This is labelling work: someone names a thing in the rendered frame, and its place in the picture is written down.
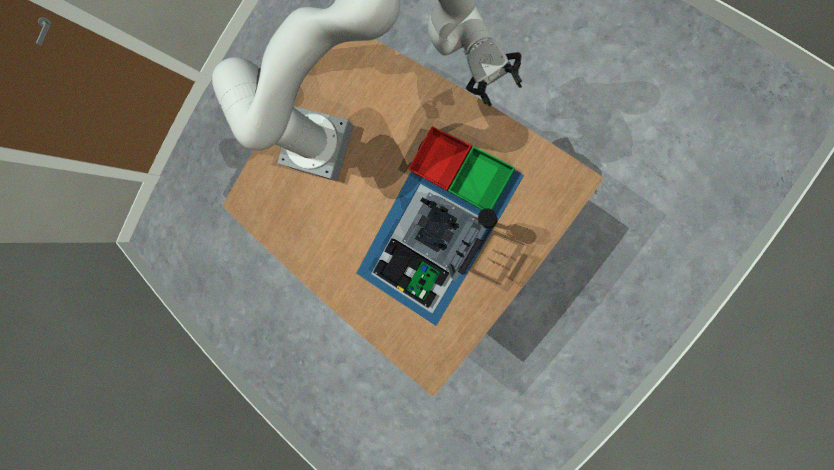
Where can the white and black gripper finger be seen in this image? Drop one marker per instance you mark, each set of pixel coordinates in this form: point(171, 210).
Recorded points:
point(515, 67)
point(479, 90)

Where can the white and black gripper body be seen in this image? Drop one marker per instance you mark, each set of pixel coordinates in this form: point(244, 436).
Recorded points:
point(484, 60)

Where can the red open-top bin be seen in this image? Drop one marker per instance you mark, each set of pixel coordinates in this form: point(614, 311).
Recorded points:
point(440, 158)

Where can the green circuit board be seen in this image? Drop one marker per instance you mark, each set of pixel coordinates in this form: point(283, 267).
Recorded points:
point(422, 280)

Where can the green bin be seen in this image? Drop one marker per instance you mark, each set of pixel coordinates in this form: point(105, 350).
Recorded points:
point(481, 179)

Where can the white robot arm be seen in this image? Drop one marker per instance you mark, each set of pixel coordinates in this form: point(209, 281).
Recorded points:
point(258, 113)

